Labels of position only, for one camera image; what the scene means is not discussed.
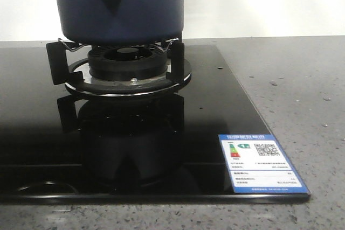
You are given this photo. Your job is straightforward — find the dark blue pot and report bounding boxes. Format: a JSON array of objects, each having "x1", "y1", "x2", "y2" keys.
[{"x1": 57, "y1": 0, "x2": 184, "y2": 45}]

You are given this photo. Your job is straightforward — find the black pot support grate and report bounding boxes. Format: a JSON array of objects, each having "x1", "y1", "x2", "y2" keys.
[{"x1": 46, "y1": 38, "x2": 191, "y2": 98}]

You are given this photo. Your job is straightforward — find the black glass gas stove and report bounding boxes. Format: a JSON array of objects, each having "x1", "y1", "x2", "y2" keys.
[{"x1": 1, "y1": 46, "x2": 310, "y2": 204}]

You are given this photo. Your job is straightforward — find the black gas burner head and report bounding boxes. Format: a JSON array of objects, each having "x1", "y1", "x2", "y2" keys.
[{"x1": 88, "y1": 46, "x2": 167, "y2": 81}]

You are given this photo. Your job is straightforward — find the blue energy label sticker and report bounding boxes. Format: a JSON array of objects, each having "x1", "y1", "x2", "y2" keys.
[{"x1": 218, "y1": 134, "x2": 308, "y2": 194}]

